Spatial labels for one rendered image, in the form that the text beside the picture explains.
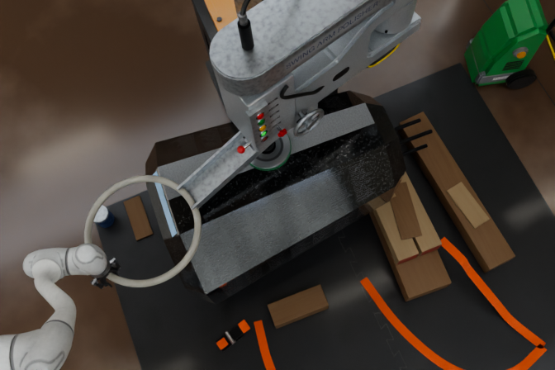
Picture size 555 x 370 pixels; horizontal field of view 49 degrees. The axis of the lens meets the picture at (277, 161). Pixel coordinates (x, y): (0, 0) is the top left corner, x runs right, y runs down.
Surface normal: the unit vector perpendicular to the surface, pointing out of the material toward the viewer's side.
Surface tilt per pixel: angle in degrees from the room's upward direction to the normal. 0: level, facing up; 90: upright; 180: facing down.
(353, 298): 0
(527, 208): 0
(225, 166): 17
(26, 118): 0
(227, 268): 45
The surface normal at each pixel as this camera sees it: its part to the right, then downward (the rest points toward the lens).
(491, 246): -0.05, -0.36
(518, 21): -0.59, -0.22
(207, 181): -0.28, -0.18
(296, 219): 0.25, 0.35
